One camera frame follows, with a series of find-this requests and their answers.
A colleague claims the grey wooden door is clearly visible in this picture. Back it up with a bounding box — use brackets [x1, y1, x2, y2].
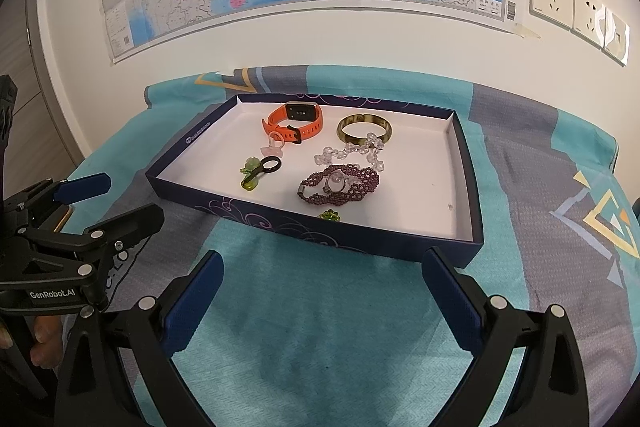
[0, 0, 96, 188]

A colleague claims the pink hair tie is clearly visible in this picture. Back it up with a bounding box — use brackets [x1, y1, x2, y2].
[262, 131, 290, 158]

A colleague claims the person's left hand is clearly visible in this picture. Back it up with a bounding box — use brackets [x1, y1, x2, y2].
[0, 314, 66, 370]

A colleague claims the black hair tie green ornament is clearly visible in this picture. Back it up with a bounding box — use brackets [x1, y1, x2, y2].
[239, 155, 282, 190]

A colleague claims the beige tape piece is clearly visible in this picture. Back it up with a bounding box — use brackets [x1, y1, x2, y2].
[512, 21, 542, 40]

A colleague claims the clear crystal bracelet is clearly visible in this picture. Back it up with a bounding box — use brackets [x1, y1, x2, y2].
[314, 132, 387, 172]

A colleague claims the purple beaded bracelet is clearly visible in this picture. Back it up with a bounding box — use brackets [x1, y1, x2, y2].
[297, 163, 382, 206]

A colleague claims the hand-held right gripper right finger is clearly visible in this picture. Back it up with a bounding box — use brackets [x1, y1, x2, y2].
[421, 246, 592, 427]

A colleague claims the tortoiseshell bangle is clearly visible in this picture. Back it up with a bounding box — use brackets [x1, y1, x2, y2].
[336, 113, 392, 145]

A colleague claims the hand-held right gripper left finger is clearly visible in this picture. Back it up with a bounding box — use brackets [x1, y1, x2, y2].
[54, 249, 236, 427]

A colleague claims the dark blue cardboard tray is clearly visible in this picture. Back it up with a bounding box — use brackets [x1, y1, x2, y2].
[145, 93, 485, 269]

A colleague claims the orange smartwatch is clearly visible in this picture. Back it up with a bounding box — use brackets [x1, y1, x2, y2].
[262, 102, 325, 145]

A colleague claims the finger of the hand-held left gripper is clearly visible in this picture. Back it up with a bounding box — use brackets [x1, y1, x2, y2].
[17, 203, 166, 310]
[5, 173, 112, 218]

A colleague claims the teal grey printed bedsheet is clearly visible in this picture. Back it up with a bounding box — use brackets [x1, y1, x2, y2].
[65, 66, 640, 427]

